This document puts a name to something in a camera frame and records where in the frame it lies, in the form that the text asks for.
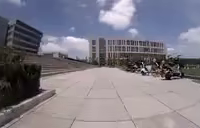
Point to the pale building with window bands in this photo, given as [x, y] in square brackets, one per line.
[131, 50]

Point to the pale paved plaza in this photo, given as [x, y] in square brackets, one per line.
[108, 103]

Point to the wide grey stone steps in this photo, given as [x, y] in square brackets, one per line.
[56, 65]

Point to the row of parked scooters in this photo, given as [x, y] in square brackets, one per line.
[158, 69]

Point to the dark building with pale bands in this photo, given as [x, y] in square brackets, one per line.
[24, 37]

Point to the dark green hedge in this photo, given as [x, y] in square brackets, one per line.
[11, 83]

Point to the grey stone kerb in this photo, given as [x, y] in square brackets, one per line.
[18, 108]

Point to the row of trees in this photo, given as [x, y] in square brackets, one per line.
[198, 61]

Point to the green grass field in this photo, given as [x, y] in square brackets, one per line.
[198, 71]

